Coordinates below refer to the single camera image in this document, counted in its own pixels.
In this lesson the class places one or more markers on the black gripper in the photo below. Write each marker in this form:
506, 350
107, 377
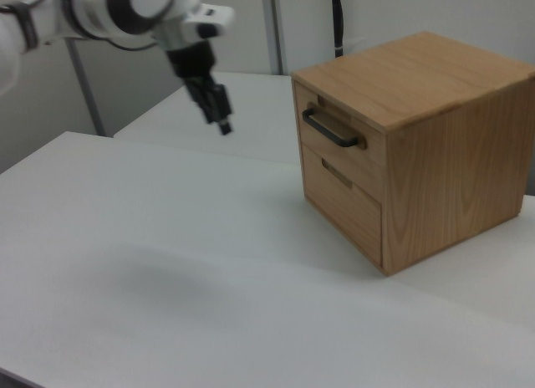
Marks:
200, 78

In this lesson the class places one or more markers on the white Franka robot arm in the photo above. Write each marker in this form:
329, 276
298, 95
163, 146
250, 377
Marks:
125, 7

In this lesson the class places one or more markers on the wooden drawer cabinet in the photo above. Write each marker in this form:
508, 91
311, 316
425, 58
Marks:
451, 154

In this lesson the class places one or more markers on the grey partition frame post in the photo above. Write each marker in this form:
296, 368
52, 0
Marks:
273, 28

